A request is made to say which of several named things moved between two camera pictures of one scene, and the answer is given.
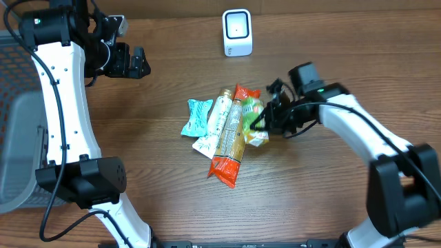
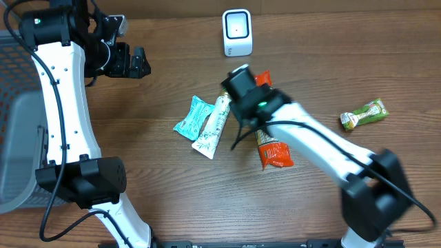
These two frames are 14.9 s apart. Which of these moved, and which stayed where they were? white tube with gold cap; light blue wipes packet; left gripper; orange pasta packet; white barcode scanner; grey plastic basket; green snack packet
Moved: light blue wipes packet; orange pasta packet; green snack packet
Stayed: grey plastic basket; left gripper; white barcode scanner; white tube with gold cap
